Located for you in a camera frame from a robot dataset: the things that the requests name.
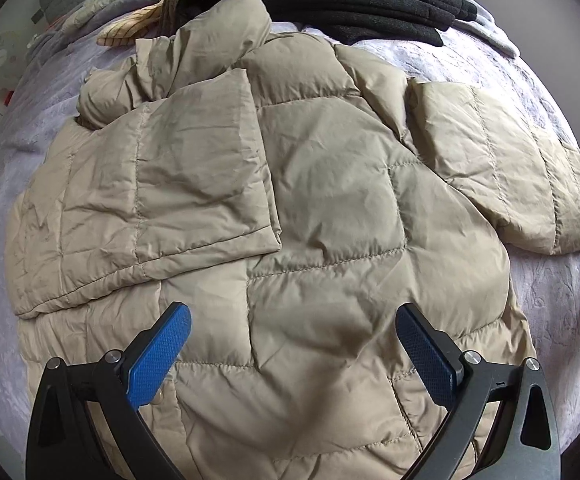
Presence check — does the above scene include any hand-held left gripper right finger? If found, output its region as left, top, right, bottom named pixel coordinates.
left=395, top=302, right=564, bottom=480

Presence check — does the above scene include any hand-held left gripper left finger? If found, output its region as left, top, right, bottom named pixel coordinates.
left=25, top=301, right=192, bottom=480

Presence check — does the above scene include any beige puffer jacket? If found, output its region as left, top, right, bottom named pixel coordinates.
left=6, top=0, right=580, bottom=480

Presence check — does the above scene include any stack of black clothes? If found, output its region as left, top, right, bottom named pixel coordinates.
left=177, top=0, right=478, bottom=47

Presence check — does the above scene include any lavender textured blanket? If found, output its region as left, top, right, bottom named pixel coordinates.
left=0, top=0, right=580, bottom=480

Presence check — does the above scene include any light grey cloth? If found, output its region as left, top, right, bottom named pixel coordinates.
left=462, top=2, right=520, bottom=57

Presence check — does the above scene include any cream striped garment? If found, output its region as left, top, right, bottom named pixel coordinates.
left=95, top=0, right=438, bottom=47

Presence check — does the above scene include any white fan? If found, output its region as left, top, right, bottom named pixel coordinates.
left=0, top=30, right=37, bottom=92

